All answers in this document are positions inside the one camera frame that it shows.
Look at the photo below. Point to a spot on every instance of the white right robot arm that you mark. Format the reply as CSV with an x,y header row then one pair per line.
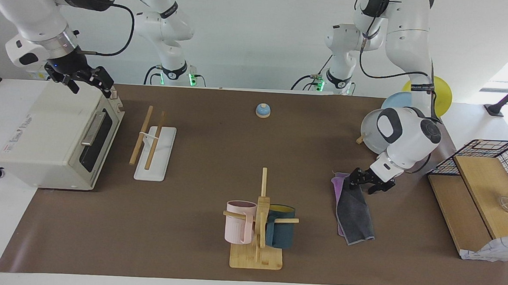
x,y
26,4

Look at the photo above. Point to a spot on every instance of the blue call bell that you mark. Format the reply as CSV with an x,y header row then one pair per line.
x,y
263,111

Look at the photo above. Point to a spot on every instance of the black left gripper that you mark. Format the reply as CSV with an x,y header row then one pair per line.
x,y
376,178

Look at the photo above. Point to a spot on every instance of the pink mug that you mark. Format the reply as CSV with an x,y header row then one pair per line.
x,y
235,228

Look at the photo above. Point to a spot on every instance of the yellow plate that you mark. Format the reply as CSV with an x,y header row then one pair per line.
x,y
441,93

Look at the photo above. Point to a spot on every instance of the clear glass object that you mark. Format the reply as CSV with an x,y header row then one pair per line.
x,y
507,204

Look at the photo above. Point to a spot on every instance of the white towel rack wooden bars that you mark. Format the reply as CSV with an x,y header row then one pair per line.
x,y
155,163

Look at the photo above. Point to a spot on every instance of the wooden plate rack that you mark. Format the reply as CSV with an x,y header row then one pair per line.
x,y
359,140

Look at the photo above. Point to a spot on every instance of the wooden shelf box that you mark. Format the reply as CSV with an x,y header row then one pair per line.
x,y
482,189

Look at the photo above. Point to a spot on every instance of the grey plate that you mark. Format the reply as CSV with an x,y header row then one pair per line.
x,y
370,131

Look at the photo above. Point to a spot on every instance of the white patterned cloth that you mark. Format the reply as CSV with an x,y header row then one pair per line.
x,y
500,250

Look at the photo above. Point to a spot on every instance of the dark teal mug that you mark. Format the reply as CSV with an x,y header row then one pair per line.
x,y
282,233

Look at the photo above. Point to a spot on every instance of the brown table mat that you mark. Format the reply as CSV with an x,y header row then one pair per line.
x,y
218,158

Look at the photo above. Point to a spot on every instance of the light blue plate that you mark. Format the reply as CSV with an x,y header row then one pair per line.
x,y
397,102

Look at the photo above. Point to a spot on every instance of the white wall socket box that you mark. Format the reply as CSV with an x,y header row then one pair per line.
x,y
35,75

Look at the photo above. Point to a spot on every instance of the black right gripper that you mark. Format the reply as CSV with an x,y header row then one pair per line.
x,y
73,65

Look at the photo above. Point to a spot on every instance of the wooden mug tree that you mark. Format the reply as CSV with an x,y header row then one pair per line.
x,y
256,257

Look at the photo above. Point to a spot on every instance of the purple and grey towel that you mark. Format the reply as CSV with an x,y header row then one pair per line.
x,y
354,217

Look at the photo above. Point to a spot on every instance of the cream toaster oven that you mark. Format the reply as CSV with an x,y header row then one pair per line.
x,y
50,136

